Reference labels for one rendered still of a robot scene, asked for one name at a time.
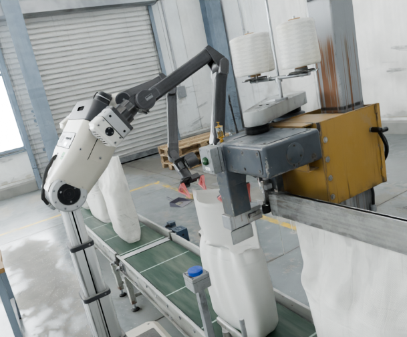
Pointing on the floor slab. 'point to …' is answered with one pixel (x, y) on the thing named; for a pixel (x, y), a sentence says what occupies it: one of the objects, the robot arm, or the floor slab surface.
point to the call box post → (205, 313)
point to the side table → (2, 283)
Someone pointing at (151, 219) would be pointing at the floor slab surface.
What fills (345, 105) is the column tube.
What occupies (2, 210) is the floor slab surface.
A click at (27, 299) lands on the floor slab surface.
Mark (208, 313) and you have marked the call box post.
